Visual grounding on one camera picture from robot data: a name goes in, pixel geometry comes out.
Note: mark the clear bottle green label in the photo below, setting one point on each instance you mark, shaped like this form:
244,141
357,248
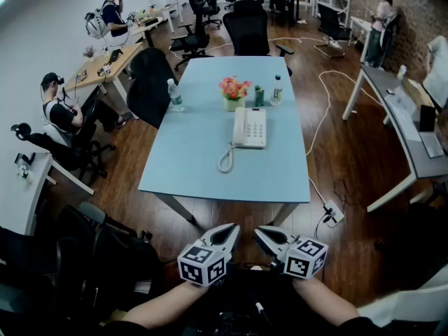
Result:
175,96

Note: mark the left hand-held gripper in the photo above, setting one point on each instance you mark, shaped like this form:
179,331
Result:
196,264

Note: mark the clear bottle white label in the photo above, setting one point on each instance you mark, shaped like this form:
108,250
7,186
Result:
276,91

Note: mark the white desk telephone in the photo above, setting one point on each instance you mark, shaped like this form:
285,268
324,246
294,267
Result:
255,129

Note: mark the person's left forearm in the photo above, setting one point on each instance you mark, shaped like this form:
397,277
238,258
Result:
164,306

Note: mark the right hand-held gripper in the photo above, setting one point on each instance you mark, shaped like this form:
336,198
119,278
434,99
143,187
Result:
304,257

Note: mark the black sled base chair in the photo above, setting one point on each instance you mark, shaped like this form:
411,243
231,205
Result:
330,23

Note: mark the black office chair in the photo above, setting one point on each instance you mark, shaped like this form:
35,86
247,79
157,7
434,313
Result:
246,30
105,257
80,149
211,5
194,37
150,82

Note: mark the person's black clothes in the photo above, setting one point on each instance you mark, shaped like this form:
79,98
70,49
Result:
245,313

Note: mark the white power strip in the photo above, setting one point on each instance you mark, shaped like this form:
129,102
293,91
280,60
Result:
333,213

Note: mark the black tablet stand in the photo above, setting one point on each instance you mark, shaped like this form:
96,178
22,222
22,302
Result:
114,56

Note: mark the white telephone handset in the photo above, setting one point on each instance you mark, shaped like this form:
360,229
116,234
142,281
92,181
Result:
239,126

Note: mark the potted orange pink flowers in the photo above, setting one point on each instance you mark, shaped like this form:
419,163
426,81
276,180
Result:
234,93

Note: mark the wooden desk white legs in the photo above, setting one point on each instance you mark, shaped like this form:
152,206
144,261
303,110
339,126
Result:
101,65

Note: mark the small white flower pot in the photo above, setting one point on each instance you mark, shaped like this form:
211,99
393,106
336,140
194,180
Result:
24,174

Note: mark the person's right forearm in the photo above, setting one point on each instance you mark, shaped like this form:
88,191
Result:
322,299

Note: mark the grey laptop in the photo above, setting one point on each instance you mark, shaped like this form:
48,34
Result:
430,135

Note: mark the small dried plant pot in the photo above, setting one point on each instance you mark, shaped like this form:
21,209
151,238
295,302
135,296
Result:
90,52

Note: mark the grey desk white legs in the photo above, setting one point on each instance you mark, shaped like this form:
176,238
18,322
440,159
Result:
402,124

